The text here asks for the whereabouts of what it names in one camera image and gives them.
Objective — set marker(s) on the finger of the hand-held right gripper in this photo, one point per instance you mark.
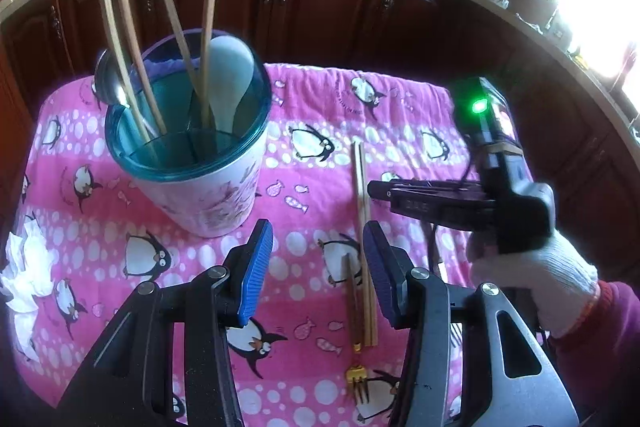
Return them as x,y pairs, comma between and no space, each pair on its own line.
425,191

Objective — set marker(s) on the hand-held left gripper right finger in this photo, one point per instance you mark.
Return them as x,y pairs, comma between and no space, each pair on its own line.
380,272

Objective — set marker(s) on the steel ladle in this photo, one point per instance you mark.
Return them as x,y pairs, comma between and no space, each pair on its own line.
110,77

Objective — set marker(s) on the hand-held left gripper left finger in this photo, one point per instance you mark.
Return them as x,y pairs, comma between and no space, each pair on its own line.
255,272

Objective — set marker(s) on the person's right forearm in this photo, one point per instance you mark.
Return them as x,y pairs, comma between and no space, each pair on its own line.
605,347

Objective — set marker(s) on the brown kitchen base cabinets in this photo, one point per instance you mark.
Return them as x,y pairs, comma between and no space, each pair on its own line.
325,7

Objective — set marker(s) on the pink penguin blanket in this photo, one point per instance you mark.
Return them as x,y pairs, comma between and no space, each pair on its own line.
320,187

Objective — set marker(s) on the white plastic spoon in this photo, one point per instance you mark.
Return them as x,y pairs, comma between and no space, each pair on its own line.
232,77

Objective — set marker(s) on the teal rimmed utensil holder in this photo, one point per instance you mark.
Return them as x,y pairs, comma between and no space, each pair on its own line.
200,202

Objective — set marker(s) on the crumpled white tissue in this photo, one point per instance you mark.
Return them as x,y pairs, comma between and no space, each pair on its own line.
30,257

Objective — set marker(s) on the person's right hand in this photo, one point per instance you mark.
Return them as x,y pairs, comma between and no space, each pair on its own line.
560,277

